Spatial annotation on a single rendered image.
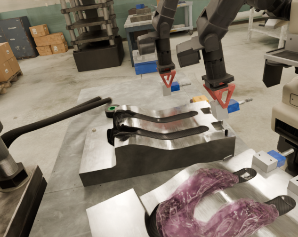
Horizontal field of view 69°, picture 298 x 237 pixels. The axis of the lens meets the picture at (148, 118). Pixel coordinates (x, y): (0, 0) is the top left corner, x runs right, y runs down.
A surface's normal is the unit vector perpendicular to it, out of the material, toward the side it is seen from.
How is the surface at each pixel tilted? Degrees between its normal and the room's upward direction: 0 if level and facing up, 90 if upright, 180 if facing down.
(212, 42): 119
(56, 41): 85
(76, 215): 0
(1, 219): 0
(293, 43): 90
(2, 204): 0
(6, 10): 90
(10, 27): 90
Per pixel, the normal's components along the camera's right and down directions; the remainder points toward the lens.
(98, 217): -0.13, -0.85
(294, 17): -0.89, 0.41
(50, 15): 0.04, 0.51
